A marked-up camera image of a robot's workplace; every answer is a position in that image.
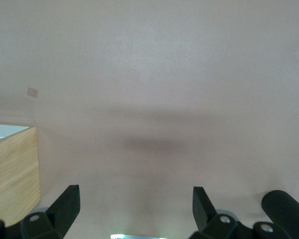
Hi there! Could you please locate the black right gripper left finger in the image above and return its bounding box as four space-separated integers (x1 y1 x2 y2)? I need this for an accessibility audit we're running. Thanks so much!
20 184 81 239

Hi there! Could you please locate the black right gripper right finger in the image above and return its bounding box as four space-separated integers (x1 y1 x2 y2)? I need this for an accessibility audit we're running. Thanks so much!
191 186 242 239

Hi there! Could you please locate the wooden drawer cabinet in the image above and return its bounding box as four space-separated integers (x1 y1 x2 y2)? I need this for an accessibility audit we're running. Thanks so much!
0 121 41 228

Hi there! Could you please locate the small brown tape piece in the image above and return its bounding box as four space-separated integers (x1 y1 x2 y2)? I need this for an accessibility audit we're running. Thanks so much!
26 87 39 98

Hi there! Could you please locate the brown table cover mat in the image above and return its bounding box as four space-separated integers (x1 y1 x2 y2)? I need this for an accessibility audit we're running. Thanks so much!
0 0 299 239

